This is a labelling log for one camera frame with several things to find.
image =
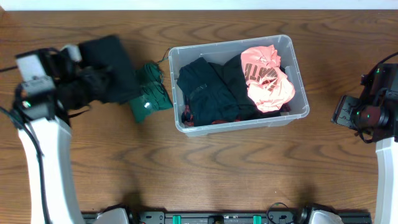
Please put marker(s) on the black taped garment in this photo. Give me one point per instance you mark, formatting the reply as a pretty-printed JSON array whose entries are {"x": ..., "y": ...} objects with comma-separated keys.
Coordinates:
[{"x": 108, "y": 52}]

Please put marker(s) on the red plaid flannel shirt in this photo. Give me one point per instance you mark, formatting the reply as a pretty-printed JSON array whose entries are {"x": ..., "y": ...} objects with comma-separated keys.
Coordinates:
[{"x": 187, "y": 115}]

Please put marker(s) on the black mounting rail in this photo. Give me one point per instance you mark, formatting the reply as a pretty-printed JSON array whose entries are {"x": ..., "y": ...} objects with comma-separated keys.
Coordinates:
[{"x": 276, "y": 213}]

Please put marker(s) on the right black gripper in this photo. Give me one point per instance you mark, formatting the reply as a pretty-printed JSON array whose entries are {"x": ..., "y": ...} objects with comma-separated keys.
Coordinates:
[{"x": 346, "y": 112}]

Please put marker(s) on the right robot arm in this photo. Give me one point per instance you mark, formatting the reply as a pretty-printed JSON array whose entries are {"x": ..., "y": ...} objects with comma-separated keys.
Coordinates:
[{"x": 373, "y": 117}]

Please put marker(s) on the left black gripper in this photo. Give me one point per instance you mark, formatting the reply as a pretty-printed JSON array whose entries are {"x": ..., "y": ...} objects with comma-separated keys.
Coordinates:
[{"x": 78, "y": 83}]

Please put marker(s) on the clear plastic storage bin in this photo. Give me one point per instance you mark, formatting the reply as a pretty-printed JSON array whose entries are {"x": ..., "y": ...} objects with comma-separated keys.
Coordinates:
[{"x": 220, "y": 53}]

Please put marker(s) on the pink printed t-shirt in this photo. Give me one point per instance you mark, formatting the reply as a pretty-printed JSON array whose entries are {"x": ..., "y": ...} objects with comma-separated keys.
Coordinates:
[{"x": 268, "y": 86}]

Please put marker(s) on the dark navy garment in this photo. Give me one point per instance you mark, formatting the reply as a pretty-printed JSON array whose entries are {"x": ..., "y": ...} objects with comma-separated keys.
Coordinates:
[{"x": 208, "y": 97}]

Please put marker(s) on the green garment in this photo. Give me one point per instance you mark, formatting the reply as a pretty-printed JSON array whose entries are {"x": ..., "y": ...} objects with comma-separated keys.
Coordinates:
[{"x": 154, "y": 96}]

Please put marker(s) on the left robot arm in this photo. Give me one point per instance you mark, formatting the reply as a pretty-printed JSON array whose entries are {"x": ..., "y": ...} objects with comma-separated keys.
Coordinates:
[{"x": 56, "y": 86}]

